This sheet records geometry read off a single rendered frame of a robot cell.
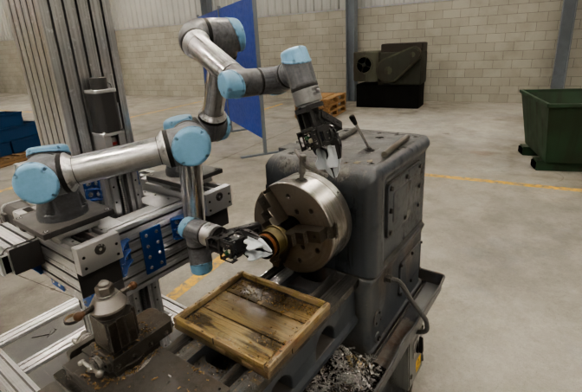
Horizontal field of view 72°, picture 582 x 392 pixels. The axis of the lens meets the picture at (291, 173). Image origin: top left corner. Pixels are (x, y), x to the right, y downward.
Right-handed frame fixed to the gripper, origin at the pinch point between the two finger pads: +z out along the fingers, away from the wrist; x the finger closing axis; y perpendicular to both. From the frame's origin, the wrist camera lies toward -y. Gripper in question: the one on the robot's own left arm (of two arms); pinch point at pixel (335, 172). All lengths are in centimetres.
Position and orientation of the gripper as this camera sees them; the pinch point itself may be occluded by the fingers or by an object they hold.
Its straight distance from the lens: 113.4
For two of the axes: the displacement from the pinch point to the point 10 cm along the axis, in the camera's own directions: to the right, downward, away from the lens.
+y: -5.8, 2.8, -7.6
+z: 3.0, 9.5, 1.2
